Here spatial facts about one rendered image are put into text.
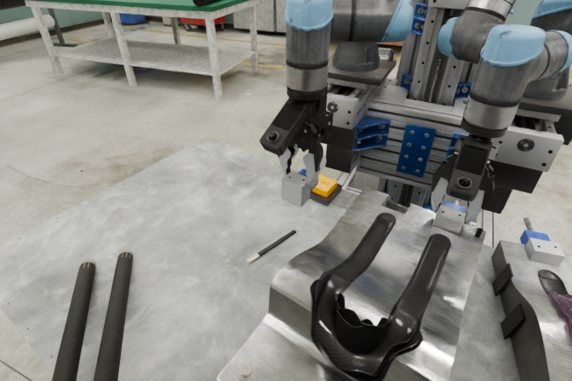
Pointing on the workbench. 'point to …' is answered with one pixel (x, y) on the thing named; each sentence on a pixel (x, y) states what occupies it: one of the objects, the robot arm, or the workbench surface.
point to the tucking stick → (271, 247)
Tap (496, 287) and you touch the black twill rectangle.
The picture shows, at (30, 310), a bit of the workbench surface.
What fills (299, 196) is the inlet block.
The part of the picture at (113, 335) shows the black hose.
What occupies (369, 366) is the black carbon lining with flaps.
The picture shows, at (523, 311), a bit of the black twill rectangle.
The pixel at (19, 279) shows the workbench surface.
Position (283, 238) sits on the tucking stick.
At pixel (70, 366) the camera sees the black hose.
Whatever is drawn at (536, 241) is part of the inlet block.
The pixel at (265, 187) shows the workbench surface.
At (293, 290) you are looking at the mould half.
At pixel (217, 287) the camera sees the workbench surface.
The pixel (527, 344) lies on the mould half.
